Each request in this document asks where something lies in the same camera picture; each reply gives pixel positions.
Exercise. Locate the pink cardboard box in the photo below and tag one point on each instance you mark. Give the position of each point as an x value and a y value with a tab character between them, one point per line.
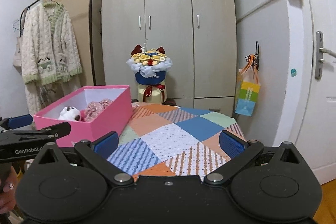
105	119

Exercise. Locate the white door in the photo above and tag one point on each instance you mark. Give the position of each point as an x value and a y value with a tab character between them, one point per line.
325	108

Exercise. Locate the flower bouquet blue wrap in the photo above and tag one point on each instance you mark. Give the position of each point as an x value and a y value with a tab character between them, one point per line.
149	74

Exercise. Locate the black clothes rack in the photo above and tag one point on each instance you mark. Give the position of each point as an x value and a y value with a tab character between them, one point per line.
92	29

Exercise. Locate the cream gift box red ribbon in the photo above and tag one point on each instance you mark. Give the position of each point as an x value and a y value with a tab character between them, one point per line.
157	95

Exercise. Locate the cream canvas tote bag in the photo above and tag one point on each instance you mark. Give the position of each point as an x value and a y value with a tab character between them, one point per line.
17	56

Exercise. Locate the colourful gift bag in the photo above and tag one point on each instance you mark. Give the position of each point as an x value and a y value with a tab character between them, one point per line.
246	98

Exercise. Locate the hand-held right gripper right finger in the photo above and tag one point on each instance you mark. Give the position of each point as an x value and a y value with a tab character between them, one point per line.
231	144

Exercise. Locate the grey wardrobe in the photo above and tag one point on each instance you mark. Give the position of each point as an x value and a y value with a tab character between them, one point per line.
168	3

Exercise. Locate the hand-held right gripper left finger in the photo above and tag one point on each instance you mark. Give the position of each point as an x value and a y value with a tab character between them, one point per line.
106	144

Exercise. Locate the pink floral cloth pouch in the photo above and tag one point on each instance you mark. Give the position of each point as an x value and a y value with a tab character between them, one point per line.
95	108

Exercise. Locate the white brown plush toy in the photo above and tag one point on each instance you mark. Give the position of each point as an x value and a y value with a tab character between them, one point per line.
68	113

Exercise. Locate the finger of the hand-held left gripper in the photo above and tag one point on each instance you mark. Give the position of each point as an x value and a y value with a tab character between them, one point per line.
61	128
21	121

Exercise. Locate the patchwork blanket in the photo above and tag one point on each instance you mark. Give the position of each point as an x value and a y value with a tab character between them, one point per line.
170	134

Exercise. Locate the teal round sticker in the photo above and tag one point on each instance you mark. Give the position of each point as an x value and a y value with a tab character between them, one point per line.
293	72

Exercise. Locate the dark suitcase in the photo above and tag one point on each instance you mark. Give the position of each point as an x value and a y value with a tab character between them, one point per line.
170	102

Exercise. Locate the cream fluffy pants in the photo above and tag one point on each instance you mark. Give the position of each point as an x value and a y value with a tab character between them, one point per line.
32	98

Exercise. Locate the person's left hand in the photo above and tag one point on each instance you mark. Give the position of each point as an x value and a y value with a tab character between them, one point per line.
6	197

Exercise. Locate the cream fluffy cardigan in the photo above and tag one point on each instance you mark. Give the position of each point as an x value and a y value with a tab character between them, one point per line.
44	43

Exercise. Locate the black wall hook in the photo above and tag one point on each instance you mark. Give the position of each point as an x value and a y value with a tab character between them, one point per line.
257	49

